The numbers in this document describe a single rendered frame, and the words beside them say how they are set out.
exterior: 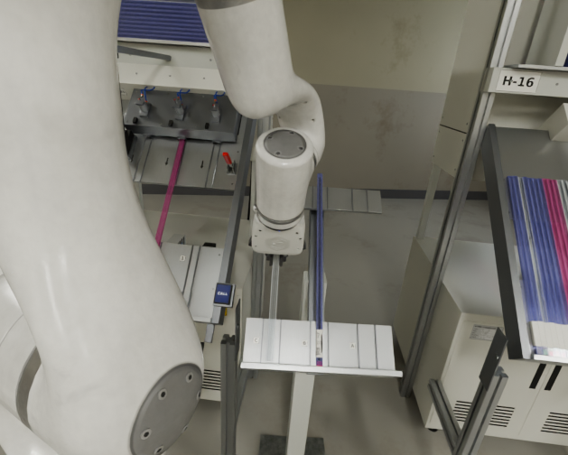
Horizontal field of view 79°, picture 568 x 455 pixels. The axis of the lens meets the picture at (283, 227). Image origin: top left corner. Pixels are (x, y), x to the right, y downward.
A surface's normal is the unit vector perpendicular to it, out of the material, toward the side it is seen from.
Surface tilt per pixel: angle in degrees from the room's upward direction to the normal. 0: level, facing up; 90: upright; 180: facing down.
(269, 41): 104
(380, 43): 90
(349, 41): 90
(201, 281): 47
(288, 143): 32
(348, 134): 90
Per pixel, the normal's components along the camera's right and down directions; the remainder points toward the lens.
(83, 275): 0.65, -0.07
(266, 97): 0.26, 0.75
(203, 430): 0.07, -0.92
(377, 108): 0.15, 0.40
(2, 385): -0.46, 0.07
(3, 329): -0.27, -0.50
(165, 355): 0.82, -0.20
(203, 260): -0.02, -0.34
